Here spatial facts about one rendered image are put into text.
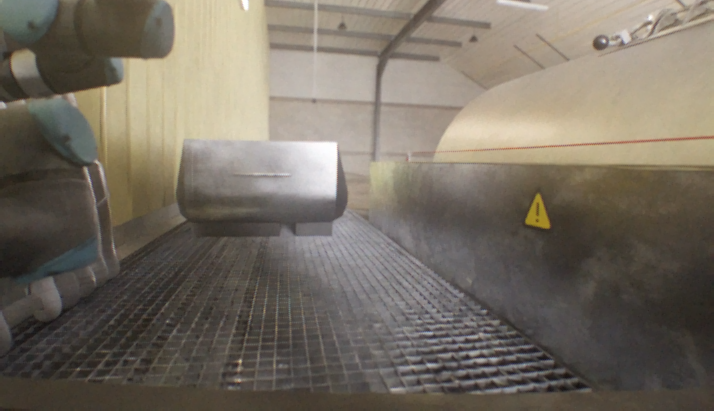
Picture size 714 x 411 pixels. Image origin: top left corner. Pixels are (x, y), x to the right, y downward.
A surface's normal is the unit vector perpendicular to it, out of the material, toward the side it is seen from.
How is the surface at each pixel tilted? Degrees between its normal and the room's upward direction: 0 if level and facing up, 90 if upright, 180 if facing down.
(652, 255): 90
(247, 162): 90
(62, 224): 73
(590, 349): 90
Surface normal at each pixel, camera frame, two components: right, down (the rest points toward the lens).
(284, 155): 0.17, 0.11
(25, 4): 0.05, -0.18
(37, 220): 0.80, -0.40
